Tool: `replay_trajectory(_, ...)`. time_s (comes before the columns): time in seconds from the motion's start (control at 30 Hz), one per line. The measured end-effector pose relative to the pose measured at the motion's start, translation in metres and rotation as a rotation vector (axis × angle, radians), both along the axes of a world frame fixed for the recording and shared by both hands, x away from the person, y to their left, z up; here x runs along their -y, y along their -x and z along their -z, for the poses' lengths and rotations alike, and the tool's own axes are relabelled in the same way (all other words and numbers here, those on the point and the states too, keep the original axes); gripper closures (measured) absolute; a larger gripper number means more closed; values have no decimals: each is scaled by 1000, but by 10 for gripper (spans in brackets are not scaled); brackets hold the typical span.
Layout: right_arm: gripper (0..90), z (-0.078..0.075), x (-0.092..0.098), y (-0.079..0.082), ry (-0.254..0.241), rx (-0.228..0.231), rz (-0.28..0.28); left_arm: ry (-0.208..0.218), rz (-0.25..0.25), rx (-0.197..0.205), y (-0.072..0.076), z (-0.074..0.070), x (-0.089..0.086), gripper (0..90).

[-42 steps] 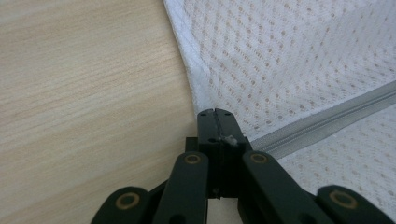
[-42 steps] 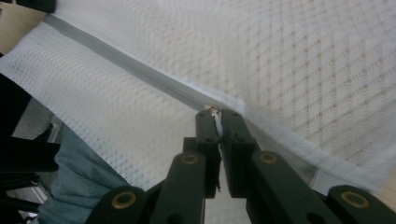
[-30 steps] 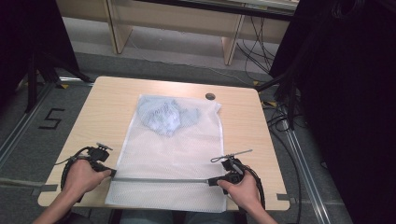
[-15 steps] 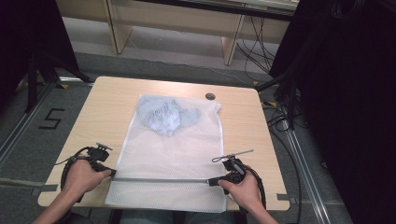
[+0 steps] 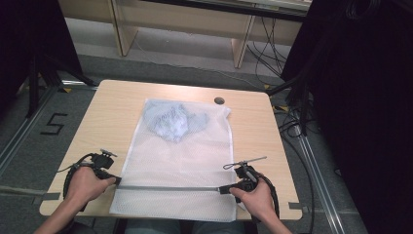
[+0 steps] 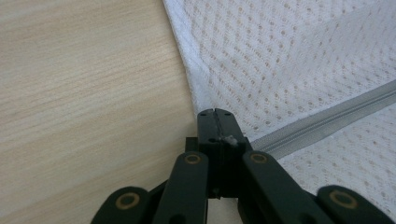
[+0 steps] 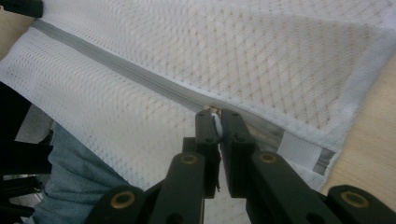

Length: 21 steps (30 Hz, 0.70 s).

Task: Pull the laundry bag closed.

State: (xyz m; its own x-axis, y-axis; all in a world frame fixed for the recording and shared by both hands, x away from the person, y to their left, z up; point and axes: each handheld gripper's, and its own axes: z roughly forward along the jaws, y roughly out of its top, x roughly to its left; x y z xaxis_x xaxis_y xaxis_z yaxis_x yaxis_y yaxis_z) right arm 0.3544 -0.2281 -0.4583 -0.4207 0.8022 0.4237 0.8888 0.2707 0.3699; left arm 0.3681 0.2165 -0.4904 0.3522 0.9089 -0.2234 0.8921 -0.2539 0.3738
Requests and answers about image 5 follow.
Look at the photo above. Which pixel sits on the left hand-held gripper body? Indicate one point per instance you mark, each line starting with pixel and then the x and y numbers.
pixel 101 161

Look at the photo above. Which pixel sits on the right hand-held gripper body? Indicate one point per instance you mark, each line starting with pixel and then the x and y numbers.
pixel 246 177

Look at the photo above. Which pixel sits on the white mesh laundry bag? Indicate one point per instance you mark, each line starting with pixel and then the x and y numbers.
pixel 181 162

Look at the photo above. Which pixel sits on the light blue printed garment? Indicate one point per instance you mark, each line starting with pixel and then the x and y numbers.
pixel 172 122

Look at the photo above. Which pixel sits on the person's right hand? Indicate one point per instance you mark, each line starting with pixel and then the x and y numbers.
pixel 256 203

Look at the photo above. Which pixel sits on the person's left hand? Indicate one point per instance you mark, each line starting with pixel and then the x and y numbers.
pixel 85 188

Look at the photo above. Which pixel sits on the grey tape piece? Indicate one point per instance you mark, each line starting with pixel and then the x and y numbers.
pixel 297 205

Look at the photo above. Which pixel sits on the black metal stand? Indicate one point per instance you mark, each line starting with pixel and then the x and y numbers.
pixel 303 104
pixel 34 87

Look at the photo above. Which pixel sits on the black curtain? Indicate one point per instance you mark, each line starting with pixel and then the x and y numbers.
pixel 363 113
pixel 29 39

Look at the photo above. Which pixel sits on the light wooden bench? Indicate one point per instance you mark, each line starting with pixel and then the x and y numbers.
pixel 181 22

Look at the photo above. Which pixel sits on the aluminium floor rail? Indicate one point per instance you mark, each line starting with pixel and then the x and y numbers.
pixel 316 178
pixel 22 130

